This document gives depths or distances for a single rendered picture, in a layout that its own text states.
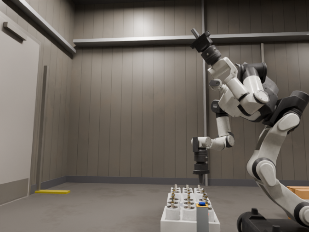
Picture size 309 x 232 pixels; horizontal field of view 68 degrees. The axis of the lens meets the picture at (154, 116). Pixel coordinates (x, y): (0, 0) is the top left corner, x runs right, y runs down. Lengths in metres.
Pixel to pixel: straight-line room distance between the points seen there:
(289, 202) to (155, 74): 3.29
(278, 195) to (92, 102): 3.60
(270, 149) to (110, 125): 3.21
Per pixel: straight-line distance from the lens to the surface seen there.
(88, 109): 4.52
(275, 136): 1.62
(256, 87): 1.33
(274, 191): 1.63
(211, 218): 1.74
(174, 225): 1.70
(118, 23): 4.91
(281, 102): 1.67
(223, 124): 1.74
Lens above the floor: 0.68
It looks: 7 degrees up
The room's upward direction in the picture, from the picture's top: straight up
